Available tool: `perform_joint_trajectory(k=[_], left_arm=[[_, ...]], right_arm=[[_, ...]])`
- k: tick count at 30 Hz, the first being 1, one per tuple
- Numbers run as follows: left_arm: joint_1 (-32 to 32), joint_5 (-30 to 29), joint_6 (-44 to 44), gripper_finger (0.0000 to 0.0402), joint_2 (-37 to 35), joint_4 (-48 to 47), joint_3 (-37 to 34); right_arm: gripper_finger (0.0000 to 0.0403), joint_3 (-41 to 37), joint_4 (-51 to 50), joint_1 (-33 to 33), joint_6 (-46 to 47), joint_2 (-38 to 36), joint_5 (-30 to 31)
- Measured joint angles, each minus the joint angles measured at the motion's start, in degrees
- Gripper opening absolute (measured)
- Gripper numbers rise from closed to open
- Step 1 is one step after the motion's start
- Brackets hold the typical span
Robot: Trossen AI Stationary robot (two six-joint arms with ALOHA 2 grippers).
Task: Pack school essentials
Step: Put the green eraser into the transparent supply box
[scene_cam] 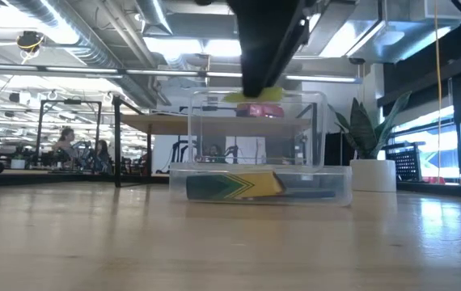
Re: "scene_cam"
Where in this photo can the person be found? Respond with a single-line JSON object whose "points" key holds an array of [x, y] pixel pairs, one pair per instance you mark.
{"points": [[103, 155], [65, 143], [213, 151]]}

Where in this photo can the dark ceiling dome camera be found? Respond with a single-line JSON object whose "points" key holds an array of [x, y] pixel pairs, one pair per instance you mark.
{"points": [[357, 61]]}

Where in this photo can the green plant in white pot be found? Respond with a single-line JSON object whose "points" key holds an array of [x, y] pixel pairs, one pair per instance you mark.
{"points": [[372, 174]]}

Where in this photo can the clear plastic lidded container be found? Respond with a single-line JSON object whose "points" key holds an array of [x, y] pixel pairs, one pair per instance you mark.
{"points": [[319, 186]]}

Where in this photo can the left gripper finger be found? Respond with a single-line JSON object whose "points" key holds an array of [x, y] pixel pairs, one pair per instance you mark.
{"points": [[297, 28], [259, 40]]}

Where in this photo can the black metal frame stand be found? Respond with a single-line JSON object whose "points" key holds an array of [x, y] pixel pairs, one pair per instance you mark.
{"points": [[68, 102]]}

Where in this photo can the black mesh basket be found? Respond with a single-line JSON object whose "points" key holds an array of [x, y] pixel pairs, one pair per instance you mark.
{"points": [[406, 161]]}

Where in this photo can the black background robot arm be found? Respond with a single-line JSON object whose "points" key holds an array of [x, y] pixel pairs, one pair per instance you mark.
{"points": [[180, 155]]}

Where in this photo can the yellow sticky note pad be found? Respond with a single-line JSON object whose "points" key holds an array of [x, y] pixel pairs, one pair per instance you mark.
{"points": [[273, 95]]}

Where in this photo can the wooden shelf riser black legs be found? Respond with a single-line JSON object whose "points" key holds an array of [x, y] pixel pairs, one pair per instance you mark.
{"points": [[161, 124]]}

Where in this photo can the small white background pot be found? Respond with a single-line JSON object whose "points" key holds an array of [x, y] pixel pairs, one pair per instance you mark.
{"points": [[18, 163]]}

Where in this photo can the red stapler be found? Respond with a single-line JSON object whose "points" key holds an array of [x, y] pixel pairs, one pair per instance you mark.
{"points": [[260, 110]]}

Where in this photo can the long ceiling light tube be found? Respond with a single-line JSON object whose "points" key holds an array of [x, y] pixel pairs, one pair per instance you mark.
{"points": [[93, 70]]}

